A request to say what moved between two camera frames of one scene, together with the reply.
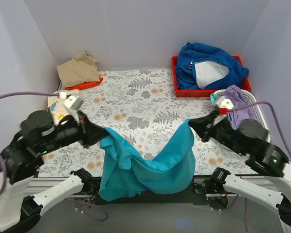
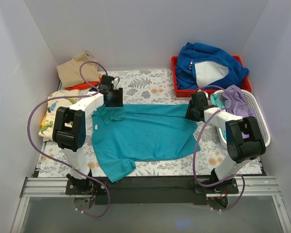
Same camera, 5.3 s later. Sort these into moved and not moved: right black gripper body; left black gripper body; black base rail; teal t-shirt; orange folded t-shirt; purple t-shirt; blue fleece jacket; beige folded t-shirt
Moved: right black gripper body; teal t-shirt; left black gripper body
Not moved: beige folded t-shirt; black base rail; orange folded t-shirt; blue fleece jacket; purple t-shirt
